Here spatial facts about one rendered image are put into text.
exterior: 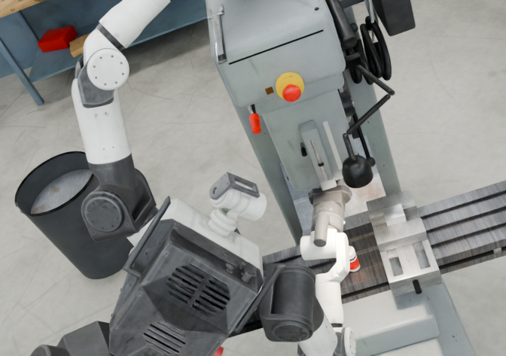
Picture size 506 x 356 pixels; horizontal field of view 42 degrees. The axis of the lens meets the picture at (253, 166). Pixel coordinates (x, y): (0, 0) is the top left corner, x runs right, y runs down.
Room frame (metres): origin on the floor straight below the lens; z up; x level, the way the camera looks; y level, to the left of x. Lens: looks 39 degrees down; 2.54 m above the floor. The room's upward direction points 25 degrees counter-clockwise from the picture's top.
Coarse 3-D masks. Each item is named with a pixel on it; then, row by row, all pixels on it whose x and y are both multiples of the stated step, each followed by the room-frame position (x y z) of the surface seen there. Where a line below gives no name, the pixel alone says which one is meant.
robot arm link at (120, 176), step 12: (132, 156) 1.13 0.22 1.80; (96, 168) 1.10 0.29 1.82; (108, 168) 1.09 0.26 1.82; (120, 168) 1.09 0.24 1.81; (132, 168) 1.10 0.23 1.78; (108, 180) 1.08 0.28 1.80; (120, 180) 1.08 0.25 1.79; (132, 180) 1.09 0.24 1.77; (120, 192) 1.06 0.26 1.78; (132, 192) 1.08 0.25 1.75; (144, 192) 1.12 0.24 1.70; (132, 204) 1.05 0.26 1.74
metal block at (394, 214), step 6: (384, 210) 1.39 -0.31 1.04; (390, 210) 1.38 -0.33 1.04; (396, 210) 1.37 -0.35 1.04; (402, 210) 1.36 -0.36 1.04; (384, 216) 1.37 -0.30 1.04; (390, 216) 1.36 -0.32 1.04; (396, 216) 1.35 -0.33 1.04; (402, 216) 1.34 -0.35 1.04; (390, 222) 1.35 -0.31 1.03; (396, 222) 1.35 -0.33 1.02; (402, 222) 1.34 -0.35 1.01
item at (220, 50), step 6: (222, 6) 1.38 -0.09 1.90; (210, 12) 1.37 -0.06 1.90; (222, 12) 1.35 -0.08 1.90; (210, 18) 1.35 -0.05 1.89; (216, 18) 1.33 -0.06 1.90; (216, 24) 1.30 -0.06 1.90; (216, 30) 1.28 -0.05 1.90; (222, 30) 1.27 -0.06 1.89; (216, 36) 1.25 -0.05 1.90; (222, 36) 1.24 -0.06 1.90; (216, 42) 1.23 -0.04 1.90; (222, 42) 1.22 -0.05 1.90; (216, 48) 1.21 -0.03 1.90; (222, 48) 1.20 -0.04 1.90; (222, 54) 1.17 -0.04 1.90; (222, 60) 1.15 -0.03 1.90
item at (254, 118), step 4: (252, 108) 1.23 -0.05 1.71; (252, 112) 1.22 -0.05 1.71; (252, 116) 1.20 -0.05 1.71; (256, 116) 1.19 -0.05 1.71; (252, 120) 1.18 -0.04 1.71; (256, 120) 1.18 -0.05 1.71; (252, 124) 1.17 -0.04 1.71; (256, 124) 1.16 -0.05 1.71; (260, 124) 1.17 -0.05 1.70; (252, 128) 1.16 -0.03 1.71; (256, 128) 1.16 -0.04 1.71; (260, 128) 1.16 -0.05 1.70; (256, 132) 1.15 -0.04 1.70
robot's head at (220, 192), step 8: (224, 176) 1.06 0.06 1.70; (232, 176) 1.06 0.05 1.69; (216, 184) 1.06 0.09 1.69; (224, 184) 1.04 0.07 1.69; (232, 184) 1.03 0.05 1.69; (248, 184) 1.06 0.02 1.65; (256, 184) 1.07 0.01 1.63; (216, 192) 1.06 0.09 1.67; (224, 192) 1.03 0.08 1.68; (248, 192) 1.03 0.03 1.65; (256, 192) 1.04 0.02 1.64; (216, 200) 1.04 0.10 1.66; (224, 200) 1.03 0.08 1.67
